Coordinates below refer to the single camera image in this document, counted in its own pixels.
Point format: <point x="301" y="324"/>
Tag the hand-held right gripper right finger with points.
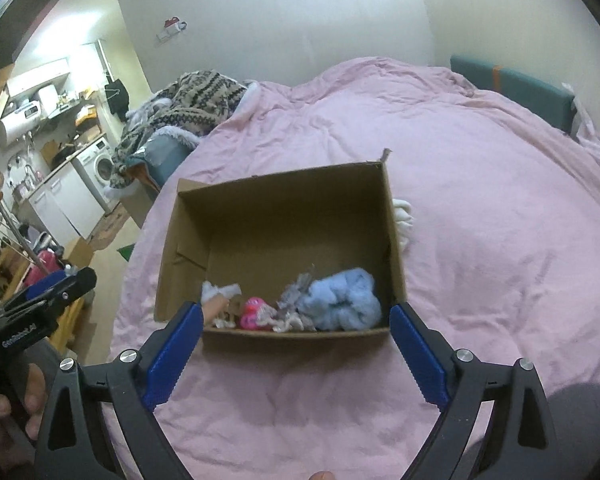
<point x="420" y="360"/>

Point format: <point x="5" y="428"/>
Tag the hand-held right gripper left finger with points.
<point x="172" y="360"/>

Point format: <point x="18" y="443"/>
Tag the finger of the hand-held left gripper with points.
<point x="45" y="285"/>
<point x="77" y="285"/>

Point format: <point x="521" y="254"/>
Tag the white sock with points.
<point x="220" y="290"/>
<point x="402" y="220"/>

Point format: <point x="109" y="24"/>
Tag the pink ball toy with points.
<point x="252" y="312"/>

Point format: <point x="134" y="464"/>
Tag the light blue plush toy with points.
<point x="342" y="300"/>

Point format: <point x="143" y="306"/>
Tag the grey-brown cloth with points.
<point x="297" y="287"/>

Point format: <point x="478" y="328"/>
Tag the person's left hand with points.
<point x="35" y="390"/>

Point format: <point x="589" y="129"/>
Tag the person's right hand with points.
<point x="323" y="475"/>

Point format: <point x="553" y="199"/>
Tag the small cardboard box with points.
<point x="77" y="255"/>

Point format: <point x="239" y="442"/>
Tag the green dustpan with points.
<point x="126" y="253"/>

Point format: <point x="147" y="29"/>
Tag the brown patterned rug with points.
<point x="109" y="227"/>

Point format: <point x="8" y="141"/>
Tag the metal drying rack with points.
<point x="5" y="230"/>

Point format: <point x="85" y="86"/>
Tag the white kitchen cabinets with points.
<point x="65" y="200"/>

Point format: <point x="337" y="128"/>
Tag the beige bed base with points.
<point x="136" y="206"/>

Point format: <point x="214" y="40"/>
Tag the white washing machine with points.
<point x="97" y="165"/>

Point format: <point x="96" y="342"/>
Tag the teal padded bed panel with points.
<point x="162" y="157"/>
<point x="520" y="85"/>

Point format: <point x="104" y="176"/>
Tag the pink bed cover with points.
<point x="480" y="210"/>

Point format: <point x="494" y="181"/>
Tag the white water heater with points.
<point x="17" y="122"/>

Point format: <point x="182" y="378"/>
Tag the black hanging garment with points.
<point x="117" y="97"/>

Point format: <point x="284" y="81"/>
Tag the patterned knit blanket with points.
<point x="190" y="100"/>

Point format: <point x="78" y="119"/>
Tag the wall socket with plugs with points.
<point x="172" y="27"/>

